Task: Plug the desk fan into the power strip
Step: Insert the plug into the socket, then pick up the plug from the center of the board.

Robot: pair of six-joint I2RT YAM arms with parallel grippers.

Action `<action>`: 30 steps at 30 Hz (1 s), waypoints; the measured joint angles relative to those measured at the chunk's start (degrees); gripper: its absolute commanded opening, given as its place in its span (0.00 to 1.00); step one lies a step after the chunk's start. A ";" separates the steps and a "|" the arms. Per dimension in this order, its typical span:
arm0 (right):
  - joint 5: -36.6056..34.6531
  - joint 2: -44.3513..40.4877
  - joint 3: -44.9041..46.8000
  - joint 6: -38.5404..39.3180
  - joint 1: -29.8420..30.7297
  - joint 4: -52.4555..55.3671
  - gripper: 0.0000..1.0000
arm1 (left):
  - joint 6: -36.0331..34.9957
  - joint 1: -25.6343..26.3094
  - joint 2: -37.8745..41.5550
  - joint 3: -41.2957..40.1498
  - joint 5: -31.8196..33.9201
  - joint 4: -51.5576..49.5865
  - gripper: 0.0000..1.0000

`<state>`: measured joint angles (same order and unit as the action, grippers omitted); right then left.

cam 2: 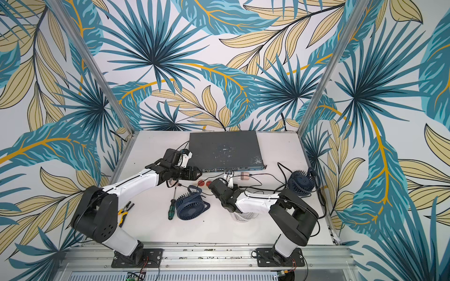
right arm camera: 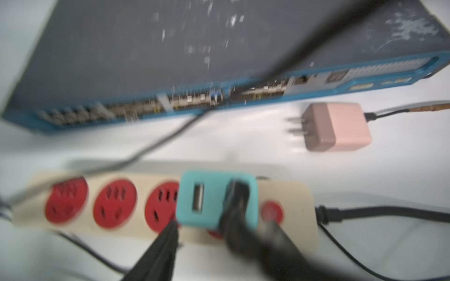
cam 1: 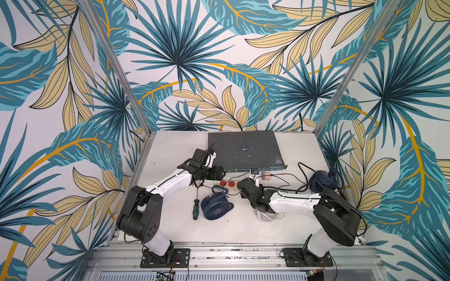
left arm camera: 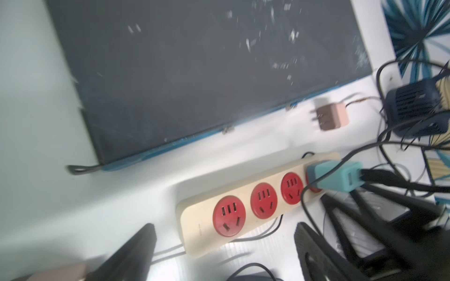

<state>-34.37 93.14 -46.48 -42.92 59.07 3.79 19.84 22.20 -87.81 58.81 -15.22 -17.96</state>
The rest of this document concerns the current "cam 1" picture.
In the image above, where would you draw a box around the aluminium frame rail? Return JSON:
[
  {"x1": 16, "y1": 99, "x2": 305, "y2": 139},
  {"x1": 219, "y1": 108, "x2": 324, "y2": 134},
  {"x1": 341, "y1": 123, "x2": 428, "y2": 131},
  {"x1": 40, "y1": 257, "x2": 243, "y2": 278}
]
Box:
[{"x1": 83, "y1": 242, "x2": 390, "y2": 281}]

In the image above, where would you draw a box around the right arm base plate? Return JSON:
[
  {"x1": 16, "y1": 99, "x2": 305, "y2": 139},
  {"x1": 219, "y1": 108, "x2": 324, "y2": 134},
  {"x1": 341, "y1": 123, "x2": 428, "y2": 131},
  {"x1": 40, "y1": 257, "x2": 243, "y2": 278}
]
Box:
[{"x1": 279, "y1": 248, "x2": 334, "y2": 268}]

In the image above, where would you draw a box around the pink adapter right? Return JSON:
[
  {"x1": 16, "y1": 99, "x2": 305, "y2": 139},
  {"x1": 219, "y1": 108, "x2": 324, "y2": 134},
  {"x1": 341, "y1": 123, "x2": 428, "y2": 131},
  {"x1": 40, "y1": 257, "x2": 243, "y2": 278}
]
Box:
[{"x1": 261, "y1": 172, "x2": 271, "y2": 180}]

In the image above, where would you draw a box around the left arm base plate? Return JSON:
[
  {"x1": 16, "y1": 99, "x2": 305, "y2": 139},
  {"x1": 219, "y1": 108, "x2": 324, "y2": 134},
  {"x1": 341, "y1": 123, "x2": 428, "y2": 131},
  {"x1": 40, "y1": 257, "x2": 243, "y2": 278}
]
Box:
[{"x1": 140, "y1": 248, "x2": 191, "y2": 269}]

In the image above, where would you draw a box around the green black screwdriver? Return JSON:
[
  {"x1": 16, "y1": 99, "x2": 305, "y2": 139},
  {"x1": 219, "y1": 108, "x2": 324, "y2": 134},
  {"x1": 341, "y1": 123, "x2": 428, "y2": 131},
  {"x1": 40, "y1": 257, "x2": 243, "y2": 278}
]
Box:
[{"x1": 192, "y1": 187, "x2": 199, "y2": 220}]

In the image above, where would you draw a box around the navy blue desk fan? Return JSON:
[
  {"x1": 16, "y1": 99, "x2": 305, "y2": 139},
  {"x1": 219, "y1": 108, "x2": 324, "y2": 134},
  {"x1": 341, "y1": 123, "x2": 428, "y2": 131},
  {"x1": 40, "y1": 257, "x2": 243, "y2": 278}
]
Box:
[{"x1": 200, "y1": 185, "x2": 234, "y2": 221}]

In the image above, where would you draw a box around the white round desk fan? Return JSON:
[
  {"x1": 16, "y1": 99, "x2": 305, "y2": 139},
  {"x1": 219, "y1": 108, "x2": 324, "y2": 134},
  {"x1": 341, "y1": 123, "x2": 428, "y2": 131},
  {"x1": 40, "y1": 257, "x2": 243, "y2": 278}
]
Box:
[{"x1": 253, "y1": 209, "x2": 285, "y2": 223}]

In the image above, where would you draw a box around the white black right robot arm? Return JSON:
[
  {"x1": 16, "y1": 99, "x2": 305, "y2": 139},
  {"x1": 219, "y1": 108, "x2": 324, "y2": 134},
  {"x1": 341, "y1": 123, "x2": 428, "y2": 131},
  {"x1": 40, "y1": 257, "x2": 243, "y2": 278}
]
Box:
[{"x1": 237, "y1": 178, "x2": 362, "y2": 263}]

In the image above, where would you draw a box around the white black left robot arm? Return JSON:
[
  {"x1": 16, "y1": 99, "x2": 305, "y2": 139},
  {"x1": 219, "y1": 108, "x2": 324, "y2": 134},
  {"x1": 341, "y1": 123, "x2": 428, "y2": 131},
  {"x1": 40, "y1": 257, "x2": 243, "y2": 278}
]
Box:
[{"x1": 116, "y1": 159, "x2": 226, "y2": 257}]

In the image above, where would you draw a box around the beige red power strip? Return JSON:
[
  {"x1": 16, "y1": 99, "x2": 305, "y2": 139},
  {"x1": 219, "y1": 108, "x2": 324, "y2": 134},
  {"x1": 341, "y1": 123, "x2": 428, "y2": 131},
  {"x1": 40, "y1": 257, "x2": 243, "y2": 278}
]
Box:
[{"x1": 219, "y1": 180, "x2": 240, "y2": 189}]

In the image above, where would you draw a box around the dark grey network switch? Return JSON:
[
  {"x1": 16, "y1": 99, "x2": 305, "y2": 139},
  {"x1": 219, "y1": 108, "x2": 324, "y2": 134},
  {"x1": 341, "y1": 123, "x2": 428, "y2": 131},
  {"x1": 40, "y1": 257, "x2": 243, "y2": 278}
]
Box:
[{"x1": 208, "y1": 131, "x2": 287, "y2": 172}]

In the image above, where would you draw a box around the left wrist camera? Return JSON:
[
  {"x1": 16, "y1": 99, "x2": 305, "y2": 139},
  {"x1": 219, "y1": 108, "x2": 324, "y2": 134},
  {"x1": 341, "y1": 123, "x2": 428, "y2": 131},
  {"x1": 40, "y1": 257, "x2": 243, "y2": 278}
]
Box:
[{"x1": 192, "y1": 149, "x2": 216, "y2": 168}]

